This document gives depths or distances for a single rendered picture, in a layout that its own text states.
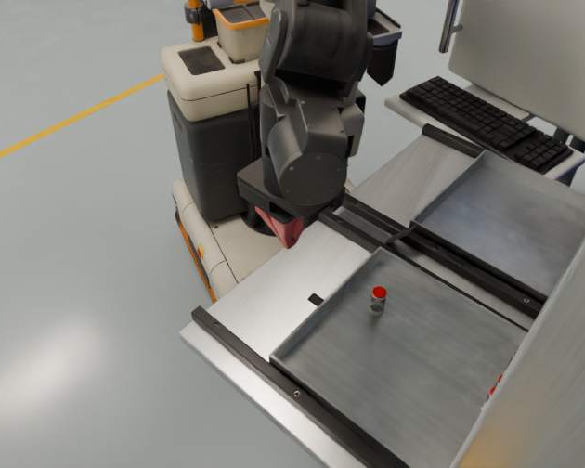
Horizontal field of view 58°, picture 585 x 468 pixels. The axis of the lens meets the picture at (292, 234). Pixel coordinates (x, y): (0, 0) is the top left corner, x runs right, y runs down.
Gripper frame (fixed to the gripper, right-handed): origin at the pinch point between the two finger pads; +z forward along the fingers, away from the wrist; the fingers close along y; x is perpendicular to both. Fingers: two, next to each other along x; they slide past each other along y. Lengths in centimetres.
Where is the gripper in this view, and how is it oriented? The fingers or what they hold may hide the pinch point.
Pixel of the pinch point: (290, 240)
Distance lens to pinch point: 62.2
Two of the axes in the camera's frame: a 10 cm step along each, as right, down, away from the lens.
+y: 7.3, 4.9, -4.7
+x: 6.8, -5.2, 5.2
